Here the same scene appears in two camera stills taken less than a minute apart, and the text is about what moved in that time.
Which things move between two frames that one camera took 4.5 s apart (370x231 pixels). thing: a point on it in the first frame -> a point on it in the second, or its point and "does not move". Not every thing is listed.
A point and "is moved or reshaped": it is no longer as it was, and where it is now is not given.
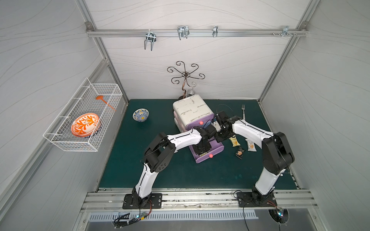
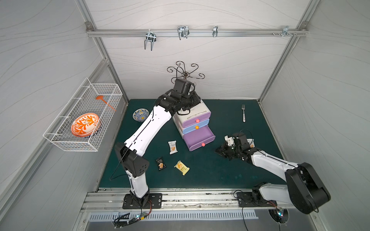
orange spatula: x=100 y=97 does not move
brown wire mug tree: x=186 y=75 does not move
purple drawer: x=217 y=149 is moved or reshaped
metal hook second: x=183 y=31 does not move
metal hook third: x=215 y=31 does not move
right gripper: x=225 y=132 -> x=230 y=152
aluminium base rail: x=183 y=200 does not move
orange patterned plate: x=85 y=125 does not move
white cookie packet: x=251 y=146 does not move
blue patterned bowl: x=140 y=114 does not move
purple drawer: x=210 y=117 is moved or reshaped
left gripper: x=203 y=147 -> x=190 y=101
